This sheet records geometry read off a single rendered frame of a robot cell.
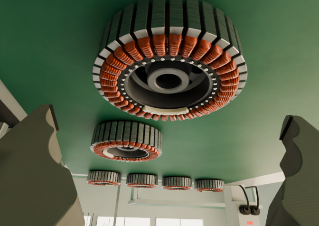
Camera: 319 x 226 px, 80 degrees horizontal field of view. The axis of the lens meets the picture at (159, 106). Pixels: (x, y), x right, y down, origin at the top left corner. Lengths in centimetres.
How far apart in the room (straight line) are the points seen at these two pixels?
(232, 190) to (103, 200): 575
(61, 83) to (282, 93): 24
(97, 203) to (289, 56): 641
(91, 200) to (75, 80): 632
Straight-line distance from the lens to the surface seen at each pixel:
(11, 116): 34
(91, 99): 24
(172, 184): 71
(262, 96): 24
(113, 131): 27
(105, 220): 649
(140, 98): 17
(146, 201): 305
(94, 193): 651
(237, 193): 93
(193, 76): 17
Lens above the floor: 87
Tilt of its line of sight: 29 degrees down
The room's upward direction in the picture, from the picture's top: 178 degrees counter-clockwise
